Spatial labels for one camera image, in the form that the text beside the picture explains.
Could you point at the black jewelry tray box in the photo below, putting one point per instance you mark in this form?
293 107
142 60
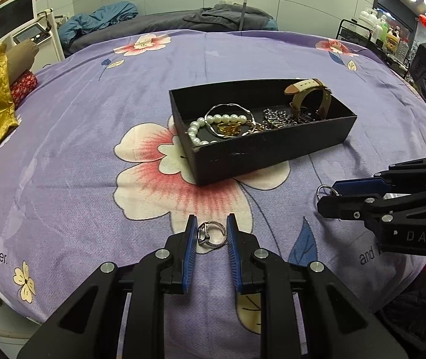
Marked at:
216 159

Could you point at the red patterned cloth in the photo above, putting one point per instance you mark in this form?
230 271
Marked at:
22 87

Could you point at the purple floral bed sheet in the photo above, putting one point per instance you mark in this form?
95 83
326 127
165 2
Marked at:
95 172

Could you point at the dark grey blanket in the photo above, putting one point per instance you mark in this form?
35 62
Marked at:
230 18

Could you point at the bottles on cart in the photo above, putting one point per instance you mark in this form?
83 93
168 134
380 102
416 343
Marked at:
393 36

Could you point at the beige bolster pillow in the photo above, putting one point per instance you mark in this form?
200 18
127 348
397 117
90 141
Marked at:
20 58

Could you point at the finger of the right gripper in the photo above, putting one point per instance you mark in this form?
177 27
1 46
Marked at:
402 178
362 205

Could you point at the teal blanket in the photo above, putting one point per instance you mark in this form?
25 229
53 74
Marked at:
106 16

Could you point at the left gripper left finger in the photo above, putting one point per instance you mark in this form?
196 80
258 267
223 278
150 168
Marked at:
119 311

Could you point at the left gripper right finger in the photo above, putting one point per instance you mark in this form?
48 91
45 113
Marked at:
306 311

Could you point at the small silver hoop earring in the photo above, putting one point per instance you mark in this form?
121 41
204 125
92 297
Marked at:
326 191

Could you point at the watch with tan leather strap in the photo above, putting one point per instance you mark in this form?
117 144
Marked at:
309 96

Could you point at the thin silver bangle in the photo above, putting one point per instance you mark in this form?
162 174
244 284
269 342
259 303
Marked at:
228 126

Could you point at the black wire cart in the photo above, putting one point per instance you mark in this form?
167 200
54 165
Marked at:
351 31

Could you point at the white monitor machine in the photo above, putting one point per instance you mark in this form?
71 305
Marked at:
21 21

